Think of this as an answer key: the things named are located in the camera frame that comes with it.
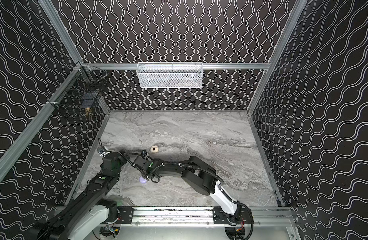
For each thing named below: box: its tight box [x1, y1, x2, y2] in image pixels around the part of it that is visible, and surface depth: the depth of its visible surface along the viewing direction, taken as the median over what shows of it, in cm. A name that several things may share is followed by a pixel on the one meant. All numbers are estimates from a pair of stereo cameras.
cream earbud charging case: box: [150, 146, 159, 153], surface depth 99 cm
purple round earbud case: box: [139, 176, 148, 184], surface depth 87 cm
